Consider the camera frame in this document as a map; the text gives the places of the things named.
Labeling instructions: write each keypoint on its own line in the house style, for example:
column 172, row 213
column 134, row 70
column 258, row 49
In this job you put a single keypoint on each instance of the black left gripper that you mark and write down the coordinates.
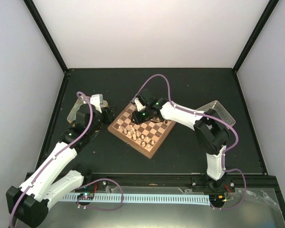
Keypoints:
column 109, row 116

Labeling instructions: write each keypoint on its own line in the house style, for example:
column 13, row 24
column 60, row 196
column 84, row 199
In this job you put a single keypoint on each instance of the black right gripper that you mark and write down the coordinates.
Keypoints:
column 138, row 120

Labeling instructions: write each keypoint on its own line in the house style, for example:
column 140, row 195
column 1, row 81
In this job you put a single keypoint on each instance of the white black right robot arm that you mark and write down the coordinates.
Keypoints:
column 212, row 135

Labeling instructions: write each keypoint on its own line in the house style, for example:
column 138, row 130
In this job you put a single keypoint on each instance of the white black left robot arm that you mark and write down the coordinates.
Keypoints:
column 32, row 200

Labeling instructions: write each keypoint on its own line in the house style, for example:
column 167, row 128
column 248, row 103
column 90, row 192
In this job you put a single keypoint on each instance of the left controller circuit board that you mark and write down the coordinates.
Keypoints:
column 86, row 196

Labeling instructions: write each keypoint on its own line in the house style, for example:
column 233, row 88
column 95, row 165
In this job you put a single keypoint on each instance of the controller circuit board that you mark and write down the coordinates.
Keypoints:
column 223, row 198
column 86, row 196

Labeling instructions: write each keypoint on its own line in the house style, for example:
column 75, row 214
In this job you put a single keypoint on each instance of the right controller circuit board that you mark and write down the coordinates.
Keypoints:
column 223, row 198

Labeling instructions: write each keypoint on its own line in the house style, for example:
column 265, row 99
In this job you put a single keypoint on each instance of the wooden chessboard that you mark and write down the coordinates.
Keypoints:
column 148, row 131

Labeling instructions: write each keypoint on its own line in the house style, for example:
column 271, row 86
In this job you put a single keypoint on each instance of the yellow metal tin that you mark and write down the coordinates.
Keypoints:
column 72, row 114

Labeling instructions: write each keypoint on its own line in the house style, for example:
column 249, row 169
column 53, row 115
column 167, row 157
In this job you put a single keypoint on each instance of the pink metal tin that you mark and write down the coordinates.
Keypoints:
column 221, row 111

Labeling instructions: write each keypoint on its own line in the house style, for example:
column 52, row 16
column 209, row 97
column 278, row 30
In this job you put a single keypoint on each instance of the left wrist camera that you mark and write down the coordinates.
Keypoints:
column 98, row 102

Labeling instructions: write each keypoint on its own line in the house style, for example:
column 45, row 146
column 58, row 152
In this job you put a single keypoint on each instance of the black rear mounting rail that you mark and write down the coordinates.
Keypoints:
column 197, row 182

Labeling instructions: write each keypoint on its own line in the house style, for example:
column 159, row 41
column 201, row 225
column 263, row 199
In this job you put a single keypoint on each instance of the white slotted cable duct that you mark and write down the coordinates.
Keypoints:
column 141, row 198

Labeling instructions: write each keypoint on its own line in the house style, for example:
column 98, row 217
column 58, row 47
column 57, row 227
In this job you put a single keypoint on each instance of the black left frame post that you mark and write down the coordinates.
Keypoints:
column 45, row 33

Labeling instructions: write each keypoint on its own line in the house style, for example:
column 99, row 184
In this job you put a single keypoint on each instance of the black frame post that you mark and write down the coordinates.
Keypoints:
column 45, row 33
column 271, row 5

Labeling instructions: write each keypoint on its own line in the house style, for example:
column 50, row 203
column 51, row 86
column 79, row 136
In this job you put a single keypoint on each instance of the black right frame post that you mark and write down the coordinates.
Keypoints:
column 271, row 5

